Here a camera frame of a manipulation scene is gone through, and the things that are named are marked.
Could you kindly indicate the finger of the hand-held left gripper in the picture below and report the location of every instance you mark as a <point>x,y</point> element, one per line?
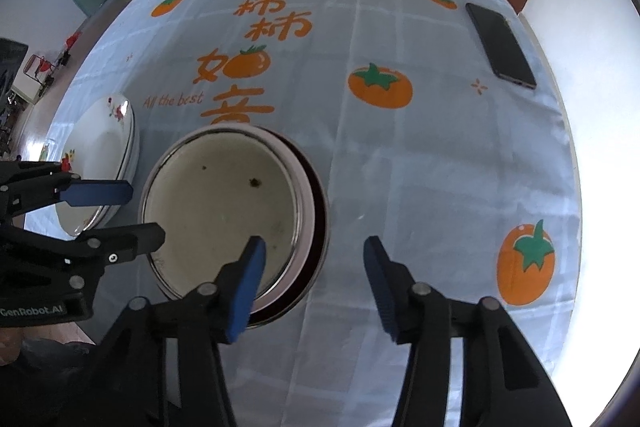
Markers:
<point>100,193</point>
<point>140,239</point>

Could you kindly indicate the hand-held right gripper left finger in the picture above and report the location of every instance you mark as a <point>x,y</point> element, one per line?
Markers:
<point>247,287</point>

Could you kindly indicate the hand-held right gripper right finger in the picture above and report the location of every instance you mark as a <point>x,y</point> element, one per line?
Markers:
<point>380,287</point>

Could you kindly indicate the white plate with red flowers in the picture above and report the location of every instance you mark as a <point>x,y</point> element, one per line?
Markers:
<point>100,142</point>

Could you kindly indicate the stainless steel bowl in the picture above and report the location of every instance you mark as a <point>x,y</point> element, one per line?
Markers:
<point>215,197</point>

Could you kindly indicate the person's dark clothing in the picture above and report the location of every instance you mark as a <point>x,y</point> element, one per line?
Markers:
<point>45,382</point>

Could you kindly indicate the red folding chair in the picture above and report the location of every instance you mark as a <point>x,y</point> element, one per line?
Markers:
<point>37,67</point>

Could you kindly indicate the red bag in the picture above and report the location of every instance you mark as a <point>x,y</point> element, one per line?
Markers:
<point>73,40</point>

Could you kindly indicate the black smartphone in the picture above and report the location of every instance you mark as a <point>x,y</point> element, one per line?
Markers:
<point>500,44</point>

